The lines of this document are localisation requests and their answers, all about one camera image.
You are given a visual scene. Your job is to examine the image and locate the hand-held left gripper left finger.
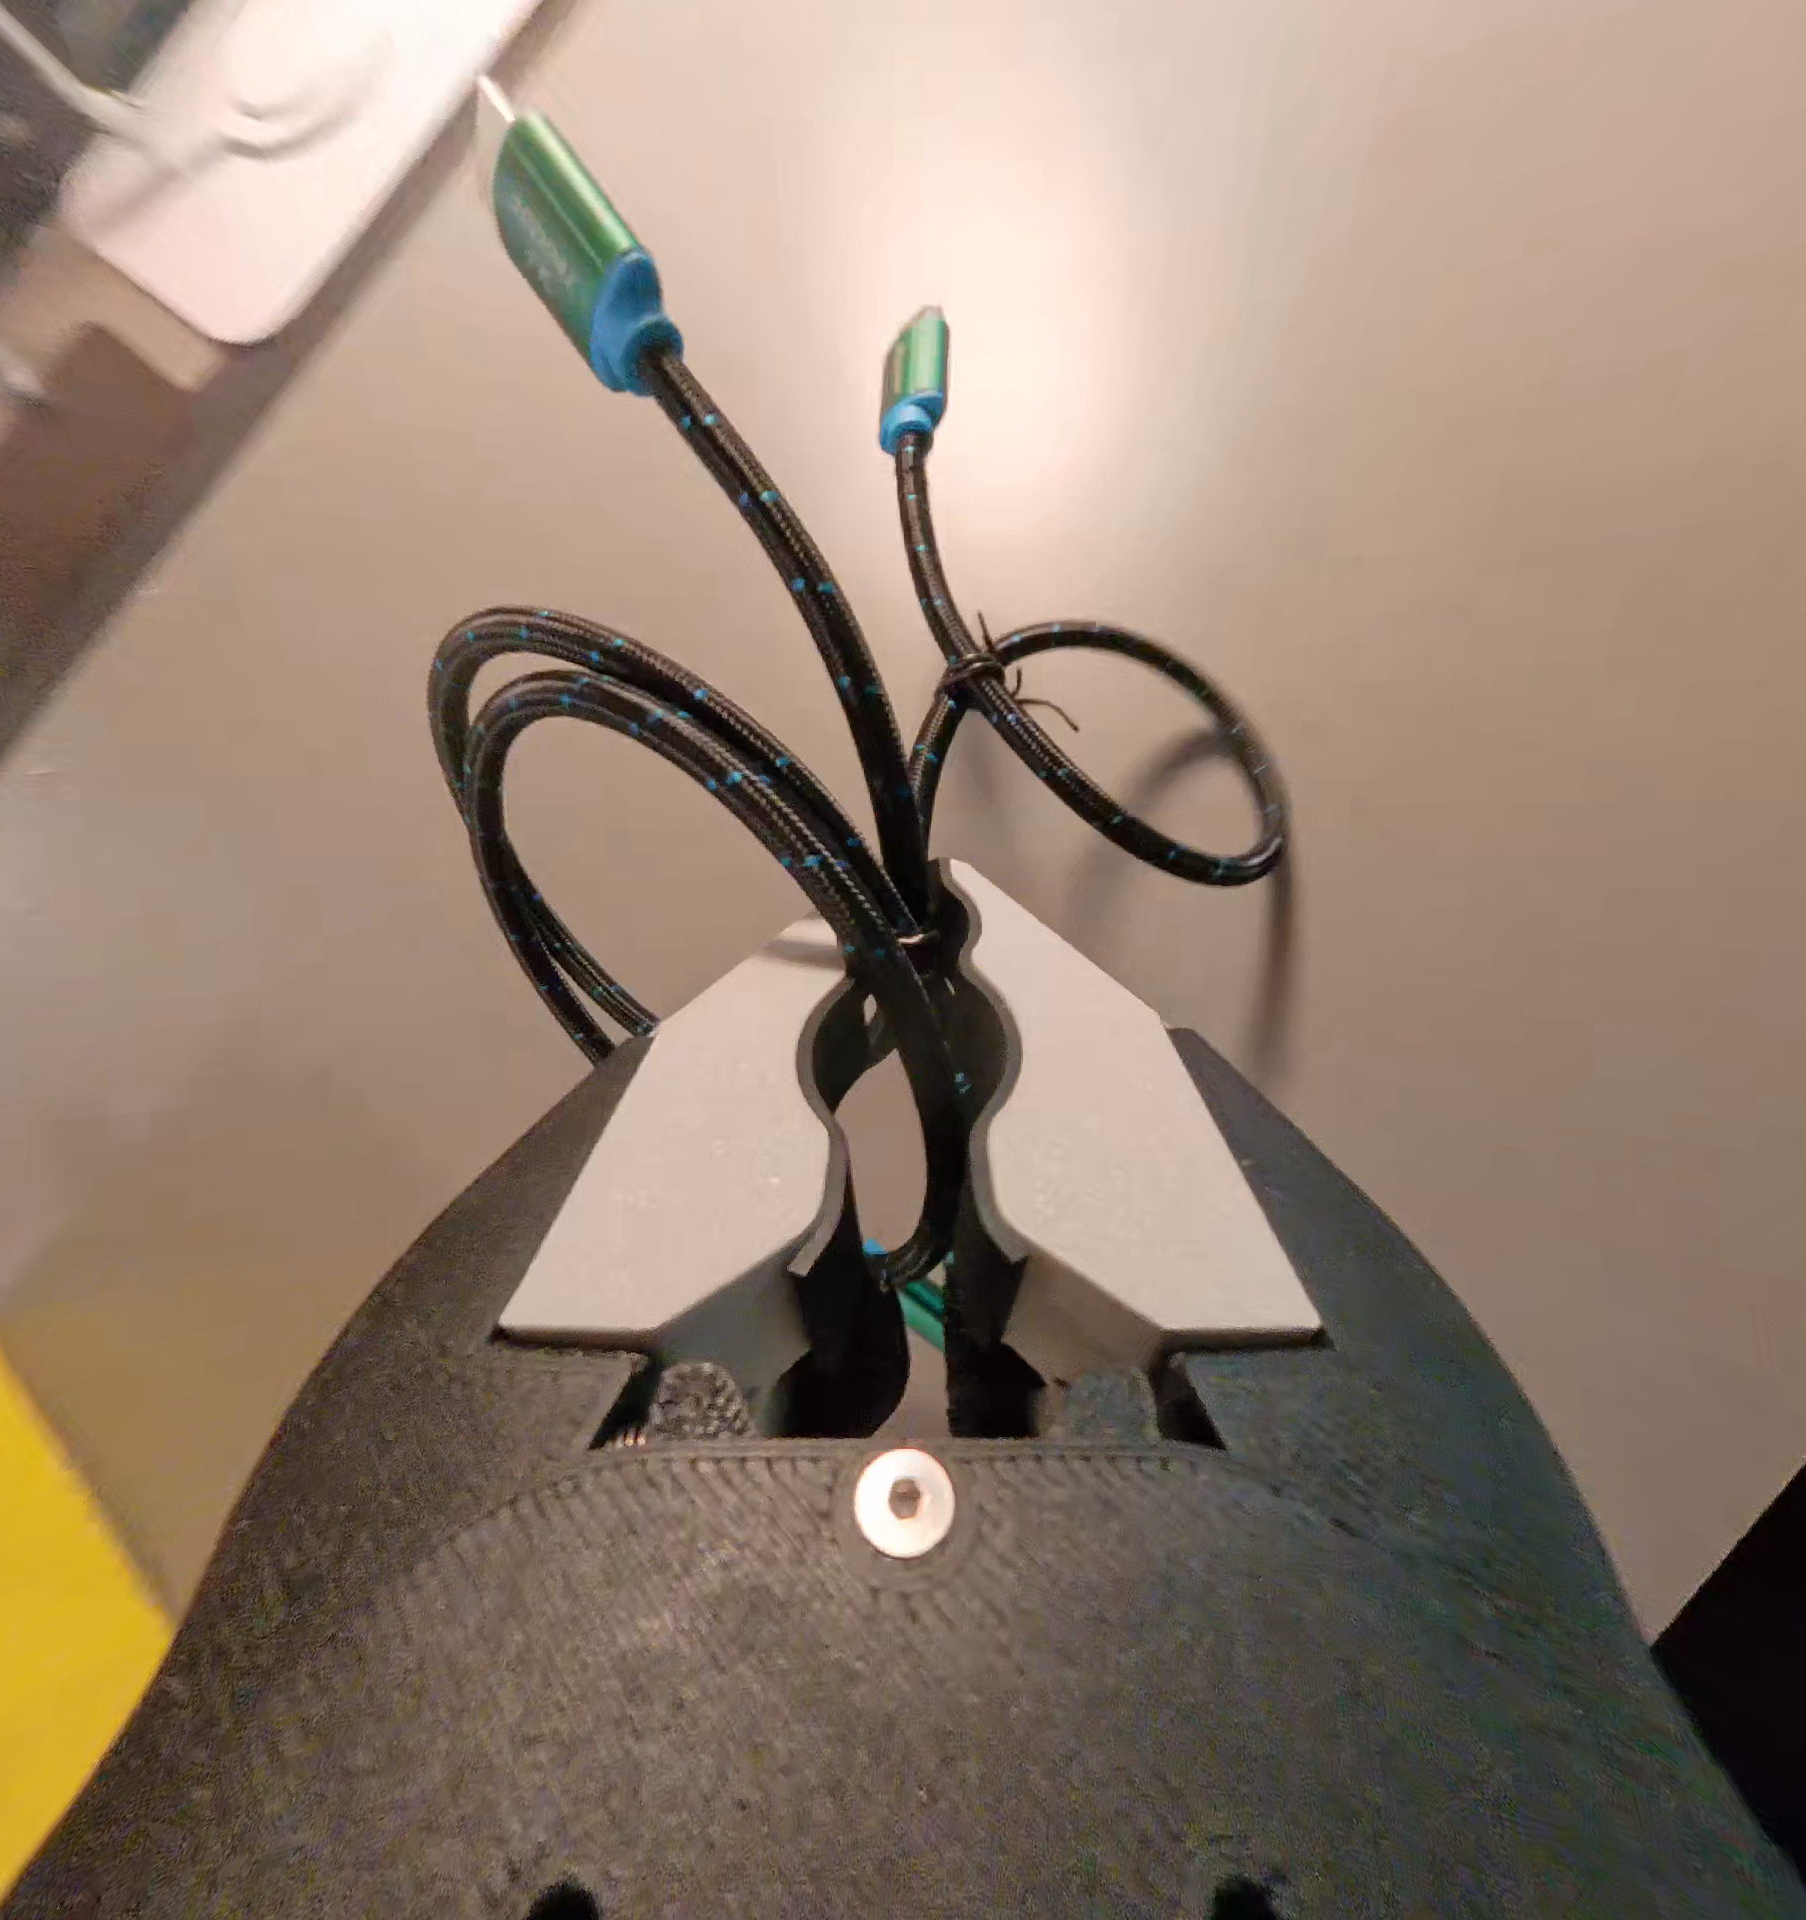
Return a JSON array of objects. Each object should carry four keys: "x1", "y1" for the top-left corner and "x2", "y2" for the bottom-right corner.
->
[{"x1": 495, "y1": 915, "x2": 859, "y2": 1390}]

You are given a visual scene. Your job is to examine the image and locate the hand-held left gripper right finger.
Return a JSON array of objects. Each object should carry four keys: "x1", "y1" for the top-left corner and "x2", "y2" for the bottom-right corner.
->
[{"x1": 931, "y1": 856, "x2": 1325, "y2": 1380}]

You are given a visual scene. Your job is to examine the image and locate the yellow plastic bin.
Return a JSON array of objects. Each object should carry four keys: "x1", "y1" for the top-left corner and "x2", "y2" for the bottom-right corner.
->
[{"x1": 0, "y1": 1321, "x2": 177, "y2": 1920}]

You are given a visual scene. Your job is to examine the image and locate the brown cardboard sheet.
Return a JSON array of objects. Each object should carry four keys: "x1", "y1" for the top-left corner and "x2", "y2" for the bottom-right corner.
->
[{"x1": 0, "y1": 322, "x2": 231, "y2": 722}]

